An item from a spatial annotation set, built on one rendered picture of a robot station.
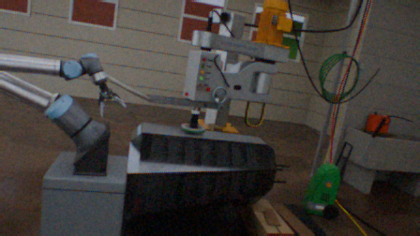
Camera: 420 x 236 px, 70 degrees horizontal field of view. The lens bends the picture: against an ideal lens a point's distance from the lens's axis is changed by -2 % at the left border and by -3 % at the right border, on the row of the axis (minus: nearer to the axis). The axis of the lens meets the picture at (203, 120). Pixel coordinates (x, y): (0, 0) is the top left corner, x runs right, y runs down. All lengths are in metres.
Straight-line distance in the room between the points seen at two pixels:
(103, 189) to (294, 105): 8.83
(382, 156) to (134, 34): 6.53
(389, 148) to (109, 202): 4.10
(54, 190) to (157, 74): 7.26
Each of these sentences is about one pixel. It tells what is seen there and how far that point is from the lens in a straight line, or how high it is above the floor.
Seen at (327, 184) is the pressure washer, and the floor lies 0.41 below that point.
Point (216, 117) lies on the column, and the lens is 3.47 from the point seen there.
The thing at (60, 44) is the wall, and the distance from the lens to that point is 8.90.
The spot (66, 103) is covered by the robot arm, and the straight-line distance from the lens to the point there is 1.67.
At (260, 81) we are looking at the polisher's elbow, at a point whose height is 1.40.
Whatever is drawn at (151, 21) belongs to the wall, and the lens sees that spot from 8.72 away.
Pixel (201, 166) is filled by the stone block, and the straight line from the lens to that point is 2.48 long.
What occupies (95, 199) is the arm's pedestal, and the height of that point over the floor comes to 0.75.
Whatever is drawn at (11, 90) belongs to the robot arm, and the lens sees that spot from 1.88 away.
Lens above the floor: 1.52
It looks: 11 degrees down
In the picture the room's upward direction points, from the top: 9 degrees clockwise
